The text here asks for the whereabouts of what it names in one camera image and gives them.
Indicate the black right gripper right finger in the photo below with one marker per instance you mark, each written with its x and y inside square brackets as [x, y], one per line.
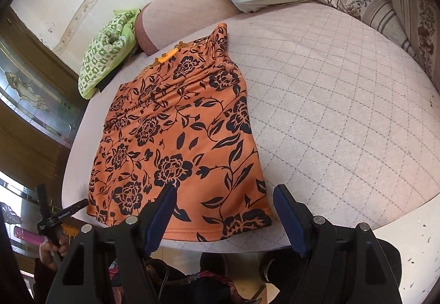
[338, 264]

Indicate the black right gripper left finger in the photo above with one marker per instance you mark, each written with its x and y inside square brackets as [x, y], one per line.
[84, 275]

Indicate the pink cylindrical handle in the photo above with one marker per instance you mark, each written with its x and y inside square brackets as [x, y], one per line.
[28, 236]

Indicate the person's left hand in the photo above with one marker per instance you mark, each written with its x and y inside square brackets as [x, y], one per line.
[50, 252]

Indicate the wooden glass door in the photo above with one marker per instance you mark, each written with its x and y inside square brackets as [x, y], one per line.
[40, 114]

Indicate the striped floral pillow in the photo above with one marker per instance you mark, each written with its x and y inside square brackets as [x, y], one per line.
[379, 15]

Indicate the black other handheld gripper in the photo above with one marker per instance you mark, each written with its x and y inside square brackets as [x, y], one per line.
[50, 225]

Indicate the green patterned cloth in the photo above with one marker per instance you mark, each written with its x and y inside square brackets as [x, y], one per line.
[107, 50]

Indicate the orange black floral garment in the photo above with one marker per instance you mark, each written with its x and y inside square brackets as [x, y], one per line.
[183, 122]

